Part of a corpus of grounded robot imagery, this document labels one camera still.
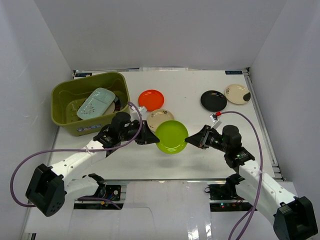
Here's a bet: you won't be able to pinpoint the blue label sticker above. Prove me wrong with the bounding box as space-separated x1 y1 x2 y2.
225 70 243 75
74 72 92 78

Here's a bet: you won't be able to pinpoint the beige plate with characters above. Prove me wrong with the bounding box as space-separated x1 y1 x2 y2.
146 109 175 133

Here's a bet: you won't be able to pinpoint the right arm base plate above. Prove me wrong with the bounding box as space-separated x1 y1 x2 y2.
204 184 252 213

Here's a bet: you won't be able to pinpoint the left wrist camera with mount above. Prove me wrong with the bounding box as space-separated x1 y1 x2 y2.
130 106 148 119

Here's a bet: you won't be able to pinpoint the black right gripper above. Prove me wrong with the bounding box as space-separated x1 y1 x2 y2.
185 125 230 154

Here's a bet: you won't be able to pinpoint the papers at table back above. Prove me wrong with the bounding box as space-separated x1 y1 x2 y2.
139 67 189 72

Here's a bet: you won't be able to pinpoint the cream plate with black spot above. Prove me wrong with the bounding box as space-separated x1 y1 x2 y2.
224 84 251 105

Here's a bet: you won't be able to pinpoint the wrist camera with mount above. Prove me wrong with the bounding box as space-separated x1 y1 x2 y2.
130 106 148 119
209 111 222 129

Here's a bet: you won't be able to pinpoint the lime green round plate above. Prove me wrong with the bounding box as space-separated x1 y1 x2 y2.
155 120 189 155

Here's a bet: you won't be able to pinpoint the black round plate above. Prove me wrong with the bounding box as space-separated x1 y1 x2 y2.
200 90 227 112

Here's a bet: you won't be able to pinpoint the olive green plastic bin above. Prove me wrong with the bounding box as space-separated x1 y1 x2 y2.
51 71 130 137

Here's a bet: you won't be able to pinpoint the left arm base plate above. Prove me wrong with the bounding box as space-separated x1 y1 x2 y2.
73 185 124 210

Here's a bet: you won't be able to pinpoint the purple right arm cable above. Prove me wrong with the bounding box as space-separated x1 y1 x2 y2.
219 111 264 240

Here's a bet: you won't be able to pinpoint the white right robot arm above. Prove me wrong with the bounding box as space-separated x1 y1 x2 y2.
185 125 318 240

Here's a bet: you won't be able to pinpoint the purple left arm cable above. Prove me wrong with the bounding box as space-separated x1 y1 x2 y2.
9 101 145 210

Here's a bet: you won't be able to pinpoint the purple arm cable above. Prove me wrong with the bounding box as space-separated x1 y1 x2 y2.
219 111 264 240
9 101 145 210

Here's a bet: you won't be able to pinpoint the light blue oblong dish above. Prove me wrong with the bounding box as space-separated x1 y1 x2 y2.
77 87 116 120

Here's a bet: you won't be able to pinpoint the orange round plate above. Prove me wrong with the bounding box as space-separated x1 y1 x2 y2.
138 89 165 112

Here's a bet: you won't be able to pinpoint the large black rimmed beige plate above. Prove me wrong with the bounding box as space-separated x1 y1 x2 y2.
103 96 122 115

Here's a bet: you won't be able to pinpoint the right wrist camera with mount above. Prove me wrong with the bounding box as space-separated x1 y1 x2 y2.
209 111 222 129

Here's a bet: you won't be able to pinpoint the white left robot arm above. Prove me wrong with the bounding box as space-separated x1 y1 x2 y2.
25 112 160 217

